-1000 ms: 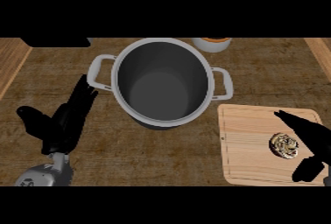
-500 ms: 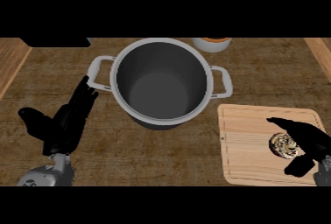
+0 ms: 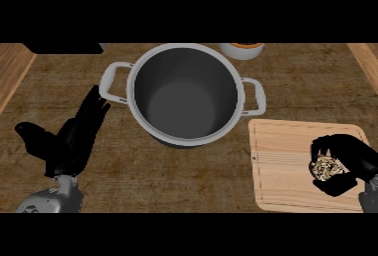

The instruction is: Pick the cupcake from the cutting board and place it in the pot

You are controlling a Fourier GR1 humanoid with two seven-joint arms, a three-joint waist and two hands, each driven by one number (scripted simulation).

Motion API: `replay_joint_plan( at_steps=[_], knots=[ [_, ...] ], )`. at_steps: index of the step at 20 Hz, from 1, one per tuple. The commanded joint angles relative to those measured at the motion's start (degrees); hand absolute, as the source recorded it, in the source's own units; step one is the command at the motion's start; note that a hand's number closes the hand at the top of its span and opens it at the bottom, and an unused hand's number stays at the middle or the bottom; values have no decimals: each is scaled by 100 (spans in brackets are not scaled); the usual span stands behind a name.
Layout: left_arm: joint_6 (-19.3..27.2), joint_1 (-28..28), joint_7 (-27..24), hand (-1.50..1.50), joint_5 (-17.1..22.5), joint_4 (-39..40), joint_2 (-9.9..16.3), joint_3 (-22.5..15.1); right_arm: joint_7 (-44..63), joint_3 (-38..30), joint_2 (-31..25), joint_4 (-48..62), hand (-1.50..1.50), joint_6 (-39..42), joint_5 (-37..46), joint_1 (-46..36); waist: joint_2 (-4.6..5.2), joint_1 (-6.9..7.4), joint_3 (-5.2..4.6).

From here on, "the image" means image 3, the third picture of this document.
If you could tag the grey metal pot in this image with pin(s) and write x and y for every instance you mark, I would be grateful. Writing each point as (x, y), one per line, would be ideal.
(184, 95)

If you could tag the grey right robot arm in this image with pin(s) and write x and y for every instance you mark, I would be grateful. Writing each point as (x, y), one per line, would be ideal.
(369, 196)

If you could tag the brown cupcake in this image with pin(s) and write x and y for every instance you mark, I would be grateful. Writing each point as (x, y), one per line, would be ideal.
(324, 168)

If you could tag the white jar with orange top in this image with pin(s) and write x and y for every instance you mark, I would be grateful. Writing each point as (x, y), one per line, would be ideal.
(240, 50)

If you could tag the black appliance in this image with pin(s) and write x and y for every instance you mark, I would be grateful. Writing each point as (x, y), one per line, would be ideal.
(63, 47)

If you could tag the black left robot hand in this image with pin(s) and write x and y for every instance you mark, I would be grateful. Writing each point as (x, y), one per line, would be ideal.
(73, 140)

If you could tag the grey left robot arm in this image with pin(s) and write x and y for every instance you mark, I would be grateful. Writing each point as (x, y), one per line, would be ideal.
(51, 198)

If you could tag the pale wooden cutting board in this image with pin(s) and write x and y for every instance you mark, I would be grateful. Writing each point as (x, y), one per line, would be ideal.
(289, 166)

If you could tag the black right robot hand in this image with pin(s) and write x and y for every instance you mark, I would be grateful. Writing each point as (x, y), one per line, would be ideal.
(355, 153)

